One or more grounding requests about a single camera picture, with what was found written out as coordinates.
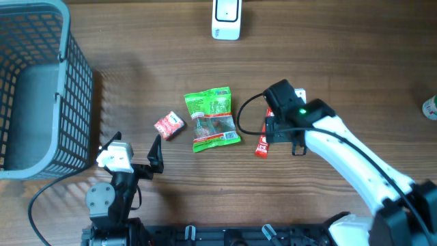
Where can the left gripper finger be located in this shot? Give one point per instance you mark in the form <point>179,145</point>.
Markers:
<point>155,156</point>
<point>116,137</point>

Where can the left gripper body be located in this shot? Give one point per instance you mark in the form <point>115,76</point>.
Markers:
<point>143,171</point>

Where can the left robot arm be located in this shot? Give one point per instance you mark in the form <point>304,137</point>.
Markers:
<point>110,203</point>

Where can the green lid jar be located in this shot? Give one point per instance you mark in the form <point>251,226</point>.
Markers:
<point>429,108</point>

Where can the small red snack packet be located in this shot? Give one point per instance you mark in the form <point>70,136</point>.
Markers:
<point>169,125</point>

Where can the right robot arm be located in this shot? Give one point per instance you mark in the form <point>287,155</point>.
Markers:
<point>403,212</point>

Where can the white barcode scanner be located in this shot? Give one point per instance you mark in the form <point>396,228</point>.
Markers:
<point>226,19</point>

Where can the red Nescafe sachet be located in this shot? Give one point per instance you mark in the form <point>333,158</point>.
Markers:
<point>262,147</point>

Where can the grey plastic shopping basket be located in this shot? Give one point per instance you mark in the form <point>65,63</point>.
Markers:
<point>46,92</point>

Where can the green snack packet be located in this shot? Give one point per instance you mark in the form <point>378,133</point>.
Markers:
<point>211,114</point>

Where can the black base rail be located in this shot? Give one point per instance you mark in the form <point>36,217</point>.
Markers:
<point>292,235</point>

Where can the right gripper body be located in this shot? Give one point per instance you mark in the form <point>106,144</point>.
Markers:
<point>274,124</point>

